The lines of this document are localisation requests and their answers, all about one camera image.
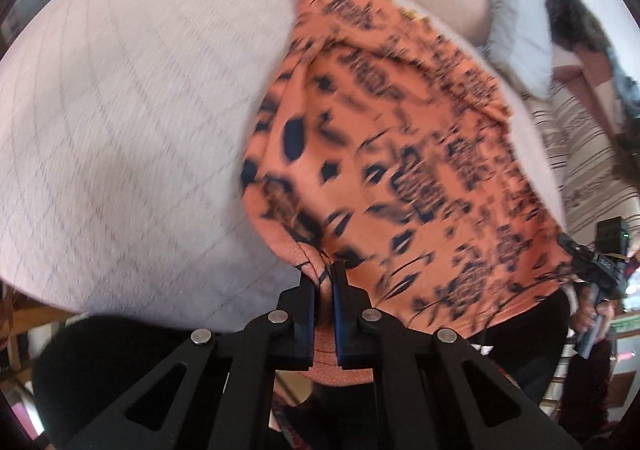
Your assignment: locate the white quilted bed sheet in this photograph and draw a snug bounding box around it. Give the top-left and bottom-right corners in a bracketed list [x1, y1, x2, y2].
[0, 0, 568, 335]

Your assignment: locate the person's right hand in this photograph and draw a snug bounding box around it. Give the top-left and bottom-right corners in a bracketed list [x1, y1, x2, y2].
[573, 299, 616, 338]

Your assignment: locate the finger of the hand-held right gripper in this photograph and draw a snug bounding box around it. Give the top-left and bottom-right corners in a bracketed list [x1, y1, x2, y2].
[557, 232, 619, 292]

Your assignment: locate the light blue pillow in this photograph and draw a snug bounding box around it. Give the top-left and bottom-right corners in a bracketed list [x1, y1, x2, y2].
[480, 0, 555, 100]

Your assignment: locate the beige striped blanket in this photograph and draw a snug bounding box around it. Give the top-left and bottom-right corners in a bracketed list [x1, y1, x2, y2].
[517, 80, 640, 251]

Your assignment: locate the wooden furniture frame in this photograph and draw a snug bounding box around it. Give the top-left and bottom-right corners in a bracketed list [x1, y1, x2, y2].
[0, 280, 73, 383]

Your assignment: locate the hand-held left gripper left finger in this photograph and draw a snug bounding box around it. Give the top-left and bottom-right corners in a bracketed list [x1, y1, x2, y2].
[65, 275, 317, 450]

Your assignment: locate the orange black-printed small garment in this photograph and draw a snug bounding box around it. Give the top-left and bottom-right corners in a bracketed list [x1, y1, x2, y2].
[241, 0, 576, 387]

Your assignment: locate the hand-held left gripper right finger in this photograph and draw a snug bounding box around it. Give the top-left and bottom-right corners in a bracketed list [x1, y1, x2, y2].
[332, 260, 583, 450]

